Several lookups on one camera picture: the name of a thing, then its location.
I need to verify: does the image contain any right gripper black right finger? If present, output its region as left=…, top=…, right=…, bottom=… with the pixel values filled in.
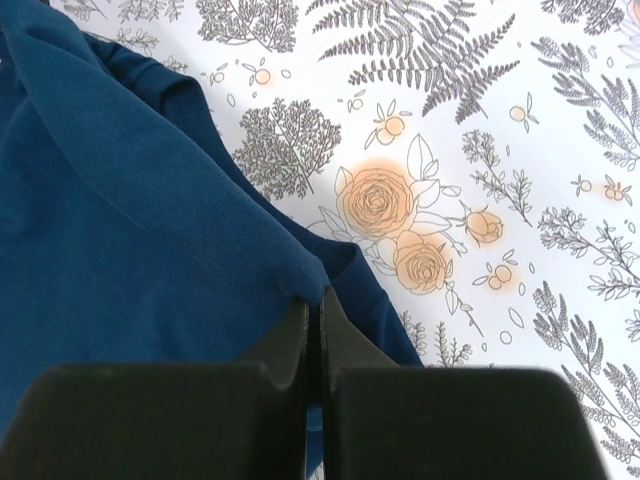
left=319, top=291, right=606, bottom=480

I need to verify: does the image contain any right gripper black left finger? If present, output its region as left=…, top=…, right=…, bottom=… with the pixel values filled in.
left=1, top=300, right=309, bottom=479

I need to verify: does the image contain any blue printed t shirt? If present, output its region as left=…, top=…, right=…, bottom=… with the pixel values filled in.
left=0, top=0, right=426, bottom=436

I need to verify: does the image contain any floral patterned table mat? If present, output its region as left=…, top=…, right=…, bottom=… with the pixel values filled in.
left=57, top=1, right=639, bottom=479

